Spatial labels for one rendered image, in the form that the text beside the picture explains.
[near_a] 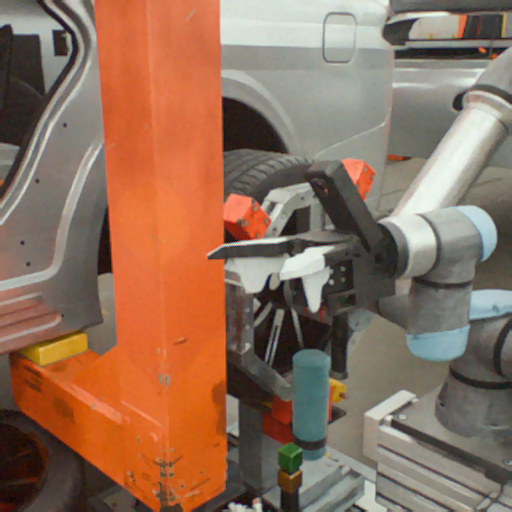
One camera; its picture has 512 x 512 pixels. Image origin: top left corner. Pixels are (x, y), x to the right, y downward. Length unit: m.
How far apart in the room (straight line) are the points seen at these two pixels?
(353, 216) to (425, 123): 3.49
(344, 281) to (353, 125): 1.73
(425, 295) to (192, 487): 0.79
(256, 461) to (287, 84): 1.14
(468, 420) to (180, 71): 0.76
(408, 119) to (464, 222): 3.44
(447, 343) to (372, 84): 1.73
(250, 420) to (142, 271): 0.84
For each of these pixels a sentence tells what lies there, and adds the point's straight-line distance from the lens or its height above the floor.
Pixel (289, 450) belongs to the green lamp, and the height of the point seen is 0.66.
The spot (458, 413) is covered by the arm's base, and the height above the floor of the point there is 0.85.
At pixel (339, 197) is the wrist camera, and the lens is 0.75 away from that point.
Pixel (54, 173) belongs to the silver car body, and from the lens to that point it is 1.72.
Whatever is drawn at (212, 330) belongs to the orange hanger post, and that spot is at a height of 0.91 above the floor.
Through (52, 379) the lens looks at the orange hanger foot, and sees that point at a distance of 1.75.
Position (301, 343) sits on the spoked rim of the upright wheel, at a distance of 1.92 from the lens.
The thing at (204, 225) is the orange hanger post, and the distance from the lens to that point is 1.29.
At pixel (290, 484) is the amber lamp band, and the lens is 1.47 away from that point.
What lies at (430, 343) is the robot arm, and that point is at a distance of 0.89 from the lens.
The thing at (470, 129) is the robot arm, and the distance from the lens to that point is 1.05.
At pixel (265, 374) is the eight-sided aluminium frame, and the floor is 0.68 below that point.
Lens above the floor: 1.45
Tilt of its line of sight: 17 degrees down
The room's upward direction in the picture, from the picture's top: straight up
